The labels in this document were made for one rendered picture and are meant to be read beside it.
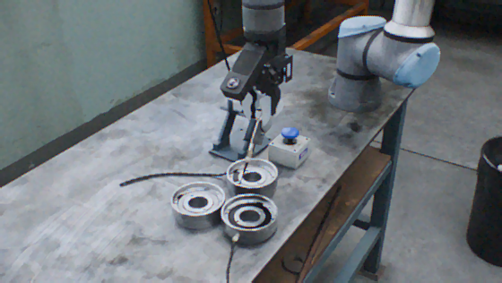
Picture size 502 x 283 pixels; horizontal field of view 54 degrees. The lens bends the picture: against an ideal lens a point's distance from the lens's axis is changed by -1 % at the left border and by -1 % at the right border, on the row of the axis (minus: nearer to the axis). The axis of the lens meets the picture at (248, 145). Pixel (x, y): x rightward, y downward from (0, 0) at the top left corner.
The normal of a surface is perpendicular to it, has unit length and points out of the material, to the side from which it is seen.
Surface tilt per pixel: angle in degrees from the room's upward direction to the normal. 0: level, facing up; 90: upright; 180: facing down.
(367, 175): 0
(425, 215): 0
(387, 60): 85
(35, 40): 90
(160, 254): 0
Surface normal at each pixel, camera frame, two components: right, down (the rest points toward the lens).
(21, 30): 0.84, 0.28
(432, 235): -0.02, -0.85
